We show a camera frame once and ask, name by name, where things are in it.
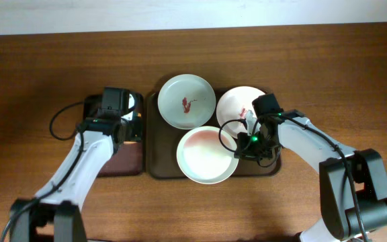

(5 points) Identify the large dark brown tray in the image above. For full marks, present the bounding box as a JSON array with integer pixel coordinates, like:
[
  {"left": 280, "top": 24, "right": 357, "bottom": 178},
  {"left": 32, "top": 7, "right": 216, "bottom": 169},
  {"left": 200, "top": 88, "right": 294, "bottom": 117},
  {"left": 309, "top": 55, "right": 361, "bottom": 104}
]
[{"left": 145, "top": 92, "right": 282, "bottom": 179}]

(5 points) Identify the orange green sponge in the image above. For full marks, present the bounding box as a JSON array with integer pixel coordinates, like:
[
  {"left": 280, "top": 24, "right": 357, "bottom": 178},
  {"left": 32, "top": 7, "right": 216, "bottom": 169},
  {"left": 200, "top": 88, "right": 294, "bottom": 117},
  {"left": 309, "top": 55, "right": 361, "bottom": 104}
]
[{"left": 123, "top": 112, "right": 143, "bottom": 143}]

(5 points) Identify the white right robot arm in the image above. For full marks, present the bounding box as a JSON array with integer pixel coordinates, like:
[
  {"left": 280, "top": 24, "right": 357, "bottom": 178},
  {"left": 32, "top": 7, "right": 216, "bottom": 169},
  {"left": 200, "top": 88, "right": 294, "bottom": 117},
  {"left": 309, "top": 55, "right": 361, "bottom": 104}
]
[{"left": 234, "top": 94, "right": 387, "bottom": 241}]

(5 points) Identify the cream white plate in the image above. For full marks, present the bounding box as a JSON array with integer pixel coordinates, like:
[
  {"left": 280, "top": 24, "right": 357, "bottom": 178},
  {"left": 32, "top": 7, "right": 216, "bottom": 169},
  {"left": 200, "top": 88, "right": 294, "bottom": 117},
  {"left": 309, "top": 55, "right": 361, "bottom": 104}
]
[{"left": 176, "top": 126, "right": 239, "bottom": 185}]

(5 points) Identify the pale pink plate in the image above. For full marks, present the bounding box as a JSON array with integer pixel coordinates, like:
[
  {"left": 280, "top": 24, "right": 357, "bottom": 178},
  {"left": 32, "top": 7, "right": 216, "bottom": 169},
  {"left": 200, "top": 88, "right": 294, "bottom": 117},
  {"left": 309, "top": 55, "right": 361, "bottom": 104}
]
[{"left": 216, "top": 86, "right": 265, "bottom": 138}]

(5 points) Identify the small dark brown tray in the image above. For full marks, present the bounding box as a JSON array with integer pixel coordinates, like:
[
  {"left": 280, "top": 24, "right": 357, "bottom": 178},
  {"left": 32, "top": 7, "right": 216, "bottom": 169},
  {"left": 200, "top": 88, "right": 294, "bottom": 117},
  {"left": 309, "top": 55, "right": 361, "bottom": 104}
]
[{"left": 97, "top": 93, "right": 143, "bottom": 177}]

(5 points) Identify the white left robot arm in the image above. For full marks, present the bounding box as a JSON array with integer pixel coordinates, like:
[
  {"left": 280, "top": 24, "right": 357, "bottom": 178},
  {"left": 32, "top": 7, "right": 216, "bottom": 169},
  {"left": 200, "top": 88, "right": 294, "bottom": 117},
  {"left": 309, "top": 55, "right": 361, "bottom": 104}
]
[{"left": 0, "top": 87, "right": 144, "bottom": 241}]

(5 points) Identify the pale green plate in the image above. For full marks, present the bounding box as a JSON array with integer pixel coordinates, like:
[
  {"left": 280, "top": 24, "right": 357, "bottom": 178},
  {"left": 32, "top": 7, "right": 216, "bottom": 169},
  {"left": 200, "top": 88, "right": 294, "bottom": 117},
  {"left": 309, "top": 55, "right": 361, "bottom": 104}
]
[{"left": 157, "top": 74, "right": 216, "bottom": 130}]

